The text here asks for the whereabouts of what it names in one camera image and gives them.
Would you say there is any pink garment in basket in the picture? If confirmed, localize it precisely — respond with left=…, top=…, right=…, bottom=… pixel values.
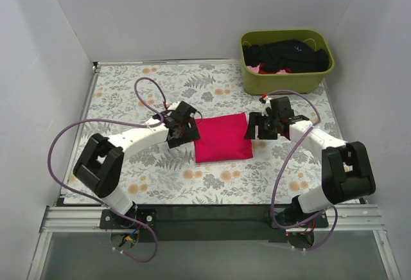
left=247, top=63, right=291, bottom=74

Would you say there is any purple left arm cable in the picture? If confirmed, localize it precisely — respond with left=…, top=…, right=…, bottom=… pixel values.
left=47, top=77, right=170, bottom=264

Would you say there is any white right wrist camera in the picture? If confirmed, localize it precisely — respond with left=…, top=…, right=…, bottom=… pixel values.
left=259, top=94, right=272, bottom=116

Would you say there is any floral patterned table mat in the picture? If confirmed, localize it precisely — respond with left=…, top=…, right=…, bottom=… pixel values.
left=64, top=62, right=359, bottom=206

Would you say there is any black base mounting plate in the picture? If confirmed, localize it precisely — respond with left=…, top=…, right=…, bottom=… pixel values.
left=99, top=204, right=329, bottom=248

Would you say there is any green plastic laundry basket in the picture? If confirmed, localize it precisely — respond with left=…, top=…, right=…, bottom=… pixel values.
left=240, top=29, right=334, bottom=95

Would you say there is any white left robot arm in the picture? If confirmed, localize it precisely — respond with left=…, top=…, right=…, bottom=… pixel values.
left=73, top=101, right=200, bottom=229

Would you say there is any magenta t shirt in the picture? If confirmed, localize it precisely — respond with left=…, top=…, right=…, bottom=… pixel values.
left=194, top=113, right=253, bottom=163

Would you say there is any black t shirt in basket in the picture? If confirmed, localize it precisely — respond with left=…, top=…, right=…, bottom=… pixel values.
left=241, top=39, right=329, bottom=74

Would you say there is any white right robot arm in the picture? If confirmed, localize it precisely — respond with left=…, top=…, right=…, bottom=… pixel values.
left=245, top=95, right=376, bottom=228

